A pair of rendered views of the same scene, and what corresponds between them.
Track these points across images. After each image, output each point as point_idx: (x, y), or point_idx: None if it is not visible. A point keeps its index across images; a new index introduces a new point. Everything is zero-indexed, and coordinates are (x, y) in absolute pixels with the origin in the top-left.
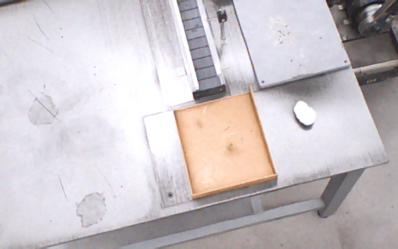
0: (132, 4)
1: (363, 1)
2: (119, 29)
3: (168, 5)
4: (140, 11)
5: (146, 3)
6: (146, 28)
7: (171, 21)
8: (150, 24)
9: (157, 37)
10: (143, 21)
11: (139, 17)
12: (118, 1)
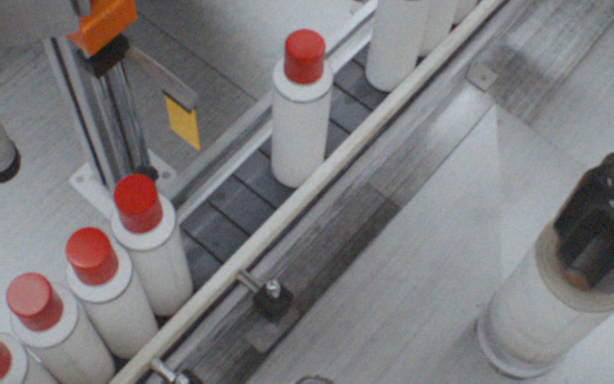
0: (588, 90)
1: None
2: None
3: (522, 17)
4: (586, 61)
5: (558, 63)
6: (609, 24)
7: None
8: (594, 22)
9: None
10: (602, 40)
11: (602, 55)
12: (608, 127)
